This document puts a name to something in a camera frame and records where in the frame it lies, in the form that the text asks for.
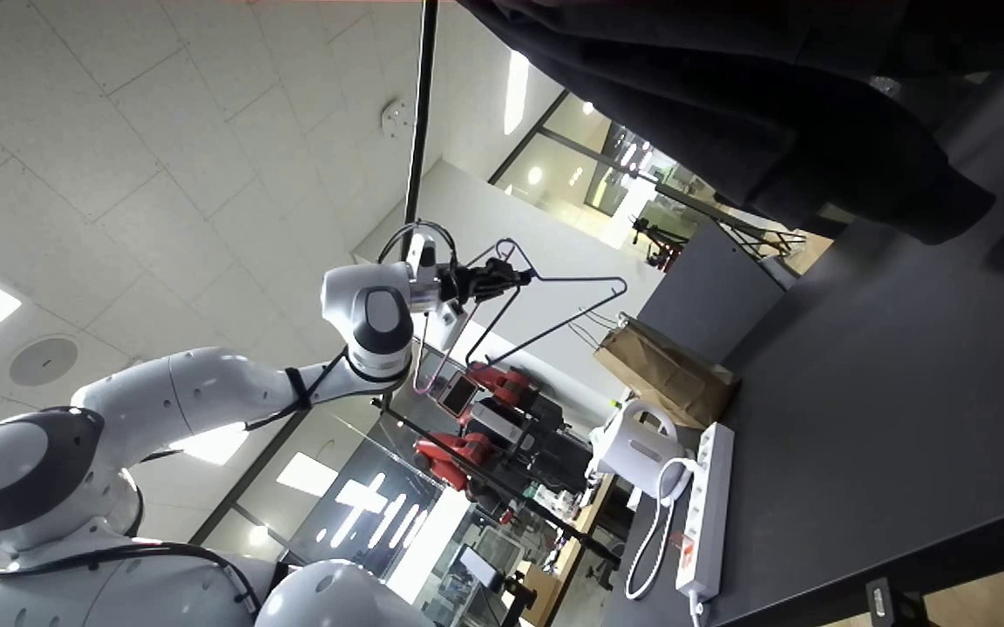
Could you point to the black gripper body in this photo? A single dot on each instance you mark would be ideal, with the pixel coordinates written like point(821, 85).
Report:
point(463, 282)

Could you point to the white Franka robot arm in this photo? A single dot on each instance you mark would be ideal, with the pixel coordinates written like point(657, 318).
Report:
point(174, 395)

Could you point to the black clothesline pole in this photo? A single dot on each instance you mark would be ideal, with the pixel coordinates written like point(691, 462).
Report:
point(418, 109)

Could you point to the red padded object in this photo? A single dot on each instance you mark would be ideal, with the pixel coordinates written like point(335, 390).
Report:
point(454, 456)
point(498, 384)

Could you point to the white ceiling sensor box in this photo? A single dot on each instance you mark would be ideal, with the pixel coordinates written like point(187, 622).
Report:
point(394, 120)

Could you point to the brown cardboard box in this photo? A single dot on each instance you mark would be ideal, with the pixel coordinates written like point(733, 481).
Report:
point(671, 373)

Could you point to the white electric kettle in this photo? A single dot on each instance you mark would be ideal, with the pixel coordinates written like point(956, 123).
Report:
point(635, 447)

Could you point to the black cloth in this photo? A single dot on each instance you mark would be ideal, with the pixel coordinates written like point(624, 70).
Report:
point(733, 106)

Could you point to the wooden side table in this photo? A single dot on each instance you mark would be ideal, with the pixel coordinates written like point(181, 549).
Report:
point(564, 560)

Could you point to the white power strip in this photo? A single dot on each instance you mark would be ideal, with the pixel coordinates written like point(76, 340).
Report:
point(706, 509)

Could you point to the round ceiling speaker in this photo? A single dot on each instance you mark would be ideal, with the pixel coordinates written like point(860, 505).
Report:
point(41, 359)

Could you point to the black table clamp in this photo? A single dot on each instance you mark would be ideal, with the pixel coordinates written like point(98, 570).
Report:
point(883, 604)

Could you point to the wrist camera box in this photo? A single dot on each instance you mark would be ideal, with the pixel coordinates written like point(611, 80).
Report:
point(421, 255)

